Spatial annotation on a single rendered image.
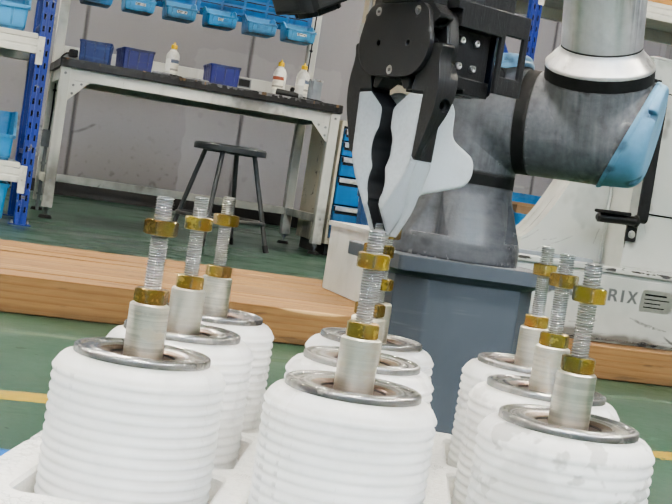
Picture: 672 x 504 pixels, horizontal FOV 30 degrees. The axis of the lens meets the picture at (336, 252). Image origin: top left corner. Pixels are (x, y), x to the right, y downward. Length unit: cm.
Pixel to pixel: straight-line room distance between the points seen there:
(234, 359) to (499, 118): 64
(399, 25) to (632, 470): 31
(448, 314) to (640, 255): 193
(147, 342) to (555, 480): 23
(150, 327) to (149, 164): 848
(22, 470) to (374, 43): 34
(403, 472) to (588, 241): 265
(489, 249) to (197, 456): 73
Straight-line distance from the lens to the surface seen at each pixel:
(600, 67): 133
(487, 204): 137
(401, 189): 78
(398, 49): 79
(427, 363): 91
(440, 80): 76
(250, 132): 931
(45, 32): 537
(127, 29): 917
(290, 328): 277
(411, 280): 134
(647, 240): 325
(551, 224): 323
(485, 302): 136
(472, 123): 137
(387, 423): 65
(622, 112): 134
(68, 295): 267
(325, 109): 629
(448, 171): 80
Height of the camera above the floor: 36
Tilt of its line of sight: 3 degrees down
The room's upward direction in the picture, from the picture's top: 9 degrees clockwise
